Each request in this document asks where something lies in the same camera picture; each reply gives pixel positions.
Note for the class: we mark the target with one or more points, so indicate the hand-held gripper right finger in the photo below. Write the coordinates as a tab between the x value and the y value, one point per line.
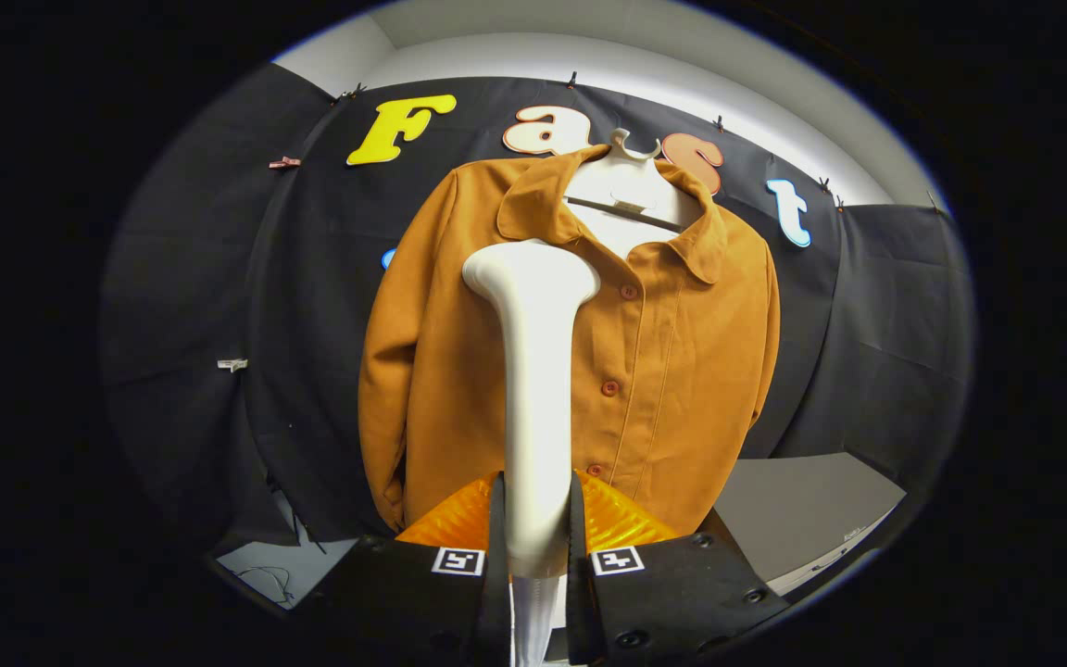
672	597

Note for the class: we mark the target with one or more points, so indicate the orange button-up shirt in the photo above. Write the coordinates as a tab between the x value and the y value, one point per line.
682	371

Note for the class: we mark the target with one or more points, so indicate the white garment steamer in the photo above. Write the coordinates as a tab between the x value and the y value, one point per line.
538	389

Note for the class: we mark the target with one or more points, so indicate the black backdrop cloth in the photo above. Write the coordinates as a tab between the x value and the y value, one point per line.
311	306

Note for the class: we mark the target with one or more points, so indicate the red clip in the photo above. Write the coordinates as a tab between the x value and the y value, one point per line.
283	162

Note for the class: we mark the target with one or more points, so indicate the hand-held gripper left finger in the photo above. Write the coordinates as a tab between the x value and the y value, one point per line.
404	602

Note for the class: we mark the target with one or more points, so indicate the grey cabinet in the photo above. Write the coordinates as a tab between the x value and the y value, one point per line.
793	509

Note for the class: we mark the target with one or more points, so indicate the white clip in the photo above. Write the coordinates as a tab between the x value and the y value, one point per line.
232	364

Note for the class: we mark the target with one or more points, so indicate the white mannequin torso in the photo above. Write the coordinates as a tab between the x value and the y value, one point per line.
631	190

